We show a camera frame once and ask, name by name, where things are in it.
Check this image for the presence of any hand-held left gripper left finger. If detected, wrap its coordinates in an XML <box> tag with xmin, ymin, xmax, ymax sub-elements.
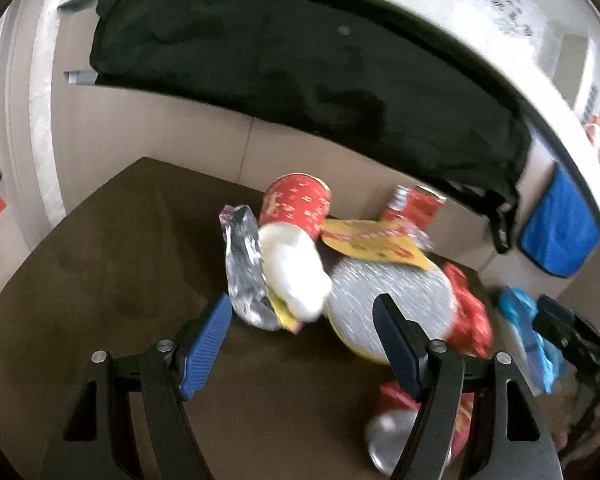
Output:
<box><xmin>40</xmin><ymin>292</ymin><xmax>232</xmax><ymax>480</ymax></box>

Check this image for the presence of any white tissue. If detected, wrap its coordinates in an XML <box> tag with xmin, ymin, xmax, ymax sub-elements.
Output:
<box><xmin>256</xmin><ymin>223</ymin><xmax>333</xmax><ymax>322</ymax></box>

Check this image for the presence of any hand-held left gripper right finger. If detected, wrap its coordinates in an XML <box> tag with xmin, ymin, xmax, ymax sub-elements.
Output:
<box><xmin>372</xmin><ymin>294</ymin><xmax>563</xmax><ymax>480</ymax></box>

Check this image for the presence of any black cloth bag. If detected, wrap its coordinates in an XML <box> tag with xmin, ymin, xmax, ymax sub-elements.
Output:
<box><xmin>89</xmin><ymin>0</ymin><xmax>531</xmax><ymax>253</ymax></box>

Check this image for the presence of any red drink can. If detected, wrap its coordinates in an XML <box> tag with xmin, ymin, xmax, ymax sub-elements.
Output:
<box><xmin>380</xmin><ymin>185</ymin><xmax>412</xmax><ymax>222</ymax></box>
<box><xmin>405</xmin><ymin>185</ymin><xmax>448</xmax><ymax>231</ymax></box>

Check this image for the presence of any silver foil wrapper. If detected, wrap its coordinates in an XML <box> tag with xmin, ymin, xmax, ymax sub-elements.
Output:
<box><xmin>219</xmin><ymin>204</ymin><xmax>306</xmax><ymax>333</ymax></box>

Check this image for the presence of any blue plastic bin bag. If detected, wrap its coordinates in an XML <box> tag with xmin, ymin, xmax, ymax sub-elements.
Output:
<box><xmin>497</xmin><ymin>286</ymin><xmax>568</xmax><ymax>393</ymax></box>

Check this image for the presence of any white marble counter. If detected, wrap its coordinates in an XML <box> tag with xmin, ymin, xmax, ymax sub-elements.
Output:
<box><xmin>0</xmin><ymin>0</ymin><xmax>600</xmax><ymax>241</ymax></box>

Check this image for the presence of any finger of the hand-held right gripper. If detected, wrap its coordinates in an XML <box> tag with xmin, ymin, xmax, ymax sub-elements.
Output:
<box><xmin>536</xmin><ymin>295</ymin><xmax>600</xmax><ymax>361</ymax></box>

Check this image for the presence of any yellow red snack packet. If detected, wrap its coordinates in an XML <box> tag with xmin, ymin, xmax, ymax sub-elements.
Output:
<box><xmin>320</xmin><ymin>217</ymin><xmax>433</xmax><ymax>272</ymax></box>

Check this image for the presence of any red paper cup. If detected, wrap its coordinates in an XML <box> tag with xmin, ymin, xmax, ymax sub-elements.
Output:
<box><xmin>257</xmin><ymin>172</ymin><xmax>333</xmax><ymax>241</ymax></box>

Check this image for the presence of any red silver snack bag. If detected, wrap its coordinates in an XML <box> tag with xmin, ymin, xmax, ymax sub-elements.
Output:
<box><xmin>365</xmin><ymin>380</ymin><xmax>476</xmax><ymax>476</ymax></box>

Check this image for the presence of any blue towel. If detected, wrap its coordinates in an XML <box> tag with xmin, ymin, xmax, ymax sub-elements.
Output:
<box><xmin>519</xmin><ymin>160</ymin><xmax>600</xmax><ymax>278</ymax></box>

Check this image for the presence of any red plastic bag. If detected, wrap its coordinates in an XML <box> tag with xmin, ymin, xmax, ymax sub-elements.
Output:
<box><xmin>442</xmin><ymin>262</ymin><xmax>493</xmax><ymax>358</ymax></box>

